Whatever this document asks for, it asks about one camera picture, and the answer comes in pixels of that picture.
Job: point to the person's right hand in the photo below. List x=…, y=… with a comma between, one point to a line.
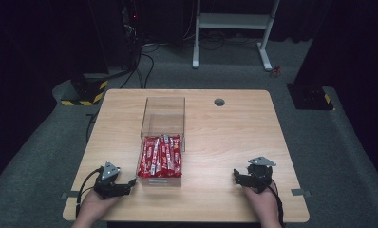
x=261, y=202

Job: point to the person's left hand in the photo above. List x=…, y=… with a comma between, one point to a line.
x=97, y=205

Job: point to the small red floor clip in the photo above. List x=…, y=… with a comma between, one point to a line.
x=275, y=71

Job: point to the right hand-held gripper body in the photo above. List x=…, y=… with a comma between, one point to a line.
x=258, y=175

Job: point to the black square stand base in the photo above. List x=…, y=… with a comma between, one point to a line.
x=309, y=96

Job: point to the pile of red snack sticks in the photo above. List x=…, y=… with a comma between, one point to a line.
x=160, y=156

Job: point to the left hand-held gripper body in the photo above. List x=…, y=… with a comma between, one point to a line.
x=109, y=185

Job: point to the white metal stand frame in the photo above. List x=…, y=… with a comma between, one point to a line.
x=231, y=21

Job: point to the grey tape strip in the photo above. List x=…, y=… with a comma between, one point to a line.
x=70, y=194
x=301, y=192

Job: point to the grey round table grommet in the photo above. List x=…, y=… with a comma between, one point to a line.
x=219, y=102

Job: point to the clear plastic box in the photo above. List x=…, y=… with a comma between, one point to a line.
x=163, y=126

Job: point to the black base with yellow stripes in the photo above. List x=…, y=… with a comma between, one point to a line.
x=89, y=91

